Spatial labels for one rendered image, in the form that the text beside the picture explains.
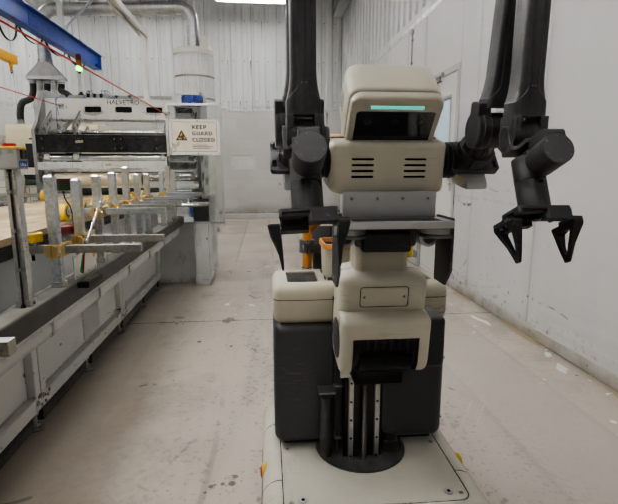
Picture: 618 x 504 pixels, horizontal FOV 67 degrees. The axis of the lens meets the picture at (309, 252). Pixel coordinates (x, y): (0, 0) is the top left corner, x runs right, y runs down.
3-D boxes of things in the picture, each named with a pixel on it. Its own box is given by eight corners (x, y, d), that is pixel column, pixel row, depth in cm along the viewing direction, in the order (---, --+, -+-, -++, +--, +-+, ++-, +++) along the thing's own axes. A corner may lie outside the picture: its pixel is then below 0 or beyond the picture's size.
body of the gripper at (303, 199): (338, 215, 80) (335, 175, 82) (278, 219, 79) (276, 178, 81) (336, 227, 86) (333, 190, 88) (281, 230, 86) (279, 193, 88)
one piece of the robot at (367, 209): (326, 276, 118) (327, 190, 114) (433, 274, 120) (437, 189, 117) (335, 293, 102) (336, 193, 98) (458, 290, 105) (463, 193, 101)
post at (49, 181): (67, 297, 186) (55, 174, 177) (63, 300, 182) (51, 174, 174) (58, 297, 185) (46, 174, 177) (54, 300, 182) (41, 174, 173)
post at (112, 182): (122, 260, 259) (115, 172, 250) (120, 261, 256) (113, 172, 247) (115, 260, 259) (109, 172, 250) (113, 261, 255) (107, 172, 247)
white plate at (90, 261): (97, 267, 217) (95, 246, 216) (75, 280, 192) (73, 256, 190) (96, 267, 217) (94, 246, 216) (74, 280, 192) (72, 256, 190)
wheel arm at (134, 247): (143, 252, 189) (142, 242, 189) (141, 254, 186) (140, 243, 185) (29, 254, 185) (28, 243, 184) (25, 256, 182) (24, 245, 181)
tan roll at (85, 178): (198, 185, 465) (198, 173, 463) (197, 186, 453) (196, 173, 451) (47, 186, 451) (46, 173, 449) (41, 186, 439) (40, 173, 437)
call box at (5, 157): (29, 171, 153) (26, 147, 152) (18, 171, 146) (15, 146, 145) (6, 171, 153) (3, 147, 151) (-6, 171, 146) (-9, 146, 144)
